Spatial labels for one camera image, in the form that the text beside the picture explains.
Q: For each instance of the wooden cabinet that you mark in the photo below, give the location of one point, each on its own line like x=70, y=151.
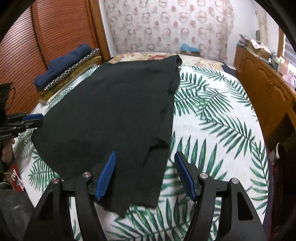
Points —
x=261, y=81

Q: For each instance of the wooden louvred wardrobe door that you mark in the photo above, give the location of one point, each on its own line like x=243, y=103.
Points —
x=57, y=30

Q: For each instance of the floral bedspread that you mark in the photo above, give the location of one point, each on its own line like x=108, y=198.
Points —
x=203, y=60

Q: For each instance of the person's grey trousers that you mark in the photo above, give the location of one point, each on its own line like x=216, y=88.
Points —
x=13, y=213

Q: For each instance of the red printed cloth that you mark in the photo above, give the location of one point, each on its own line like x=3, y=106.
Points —
x=17, y=177

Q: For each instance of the cardboard box with blue contents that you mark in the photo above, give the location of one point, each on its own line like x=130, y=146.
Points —
x=190, y=49

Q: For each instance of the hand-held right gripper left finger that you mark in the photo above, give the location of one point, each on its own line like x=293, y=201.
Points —
x=106, y=176

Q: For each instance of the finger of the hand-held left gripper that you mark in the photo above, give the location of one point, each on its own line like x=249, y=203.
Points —
x=32, y=117
x=25, y=126

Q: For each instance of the navy blue folded cloth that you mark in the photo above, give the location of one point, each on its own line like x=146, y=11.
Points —
x=67, y=62

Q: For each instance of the open cardboard box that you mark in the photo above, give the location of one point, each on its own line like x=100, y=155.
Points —
x=259, y=48

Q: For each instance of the palm leaf print sheet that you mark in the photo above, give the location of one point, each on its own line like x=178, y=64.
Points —
x=219, y=129

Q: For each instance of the black printed t-shirt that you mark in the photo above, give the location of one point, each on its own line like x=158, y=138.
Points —
x=111, y=104

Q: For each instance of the circle patterned curtain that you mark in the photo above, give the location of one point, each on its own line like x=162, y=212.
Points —
x=166, y=25

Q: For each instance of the gold navy patterned cloth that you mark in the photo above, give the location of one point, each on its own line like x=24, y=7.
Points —
x=69, y=75

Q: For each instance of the dark blue bed sheet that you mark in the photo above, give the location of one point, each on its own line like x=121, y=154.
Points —
x=229, y=69

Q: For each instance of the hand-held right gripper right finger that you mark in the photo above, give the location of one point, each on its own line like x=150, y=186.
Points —
x=185, y=173

